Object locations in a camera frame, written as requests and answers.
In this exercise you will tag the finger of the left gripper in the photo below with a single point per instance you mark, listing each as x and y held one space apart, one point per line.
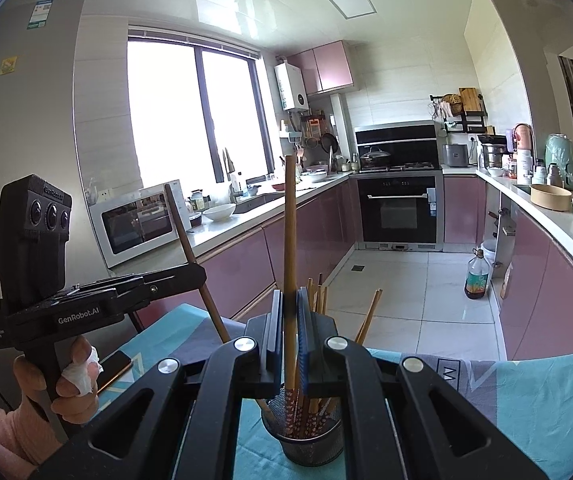
132 292

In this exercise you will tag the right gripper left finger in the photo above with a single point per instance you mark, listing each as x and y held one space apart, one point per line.
179 421

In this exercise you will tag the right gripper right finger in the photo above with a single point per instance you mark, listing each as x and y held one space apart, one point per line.
400 420

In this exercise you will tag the pink sleeved left forearm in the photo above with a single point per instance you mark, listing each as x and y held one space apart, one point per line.
26 441

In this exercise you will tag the left hand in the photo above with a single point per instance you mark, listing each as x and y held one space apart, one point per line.
76 399

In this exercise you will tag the white microwave oven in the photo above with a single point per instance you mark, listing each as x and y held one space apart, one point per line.
135 223

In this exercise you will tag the black mesh utensil holder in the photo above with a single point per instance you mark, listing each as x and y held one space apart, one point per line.
316 438

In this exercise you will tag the smartphone on table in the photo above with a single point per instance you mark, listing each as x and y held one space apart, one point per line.
113 367

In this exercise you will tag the white bowl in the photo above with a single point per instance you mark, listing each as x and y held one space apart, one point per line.
220 212

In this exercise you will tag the oil bottle on floor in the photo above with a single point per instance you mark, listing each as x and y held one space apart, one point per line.
477 276

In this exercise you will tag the black built-in oven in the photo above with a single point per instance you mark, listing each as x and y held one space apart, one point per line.
400 187

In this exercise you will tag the teal and grey tablecloth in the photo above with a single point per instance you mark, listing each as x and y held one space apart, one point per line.
531 403

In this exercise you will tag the white water heater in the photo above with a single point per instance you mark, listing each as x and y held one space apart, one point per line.
293 94

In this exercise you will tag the round bamboo steamer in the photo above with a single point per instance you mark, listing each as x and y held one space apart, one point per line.
551 197

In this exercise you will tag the pink thermos jug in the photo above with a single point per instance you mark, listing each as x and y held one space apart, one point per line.
523 138

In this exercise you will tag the teal covered appliance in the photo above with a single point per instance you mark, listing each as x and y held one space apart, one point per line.
559 151

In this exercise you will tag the black wall shelf rack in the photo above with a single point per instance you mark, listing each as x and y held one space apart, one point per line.
462 112

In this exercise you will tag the pink wall cabinet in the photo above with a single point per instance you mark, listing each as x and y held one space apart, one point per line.
325 69

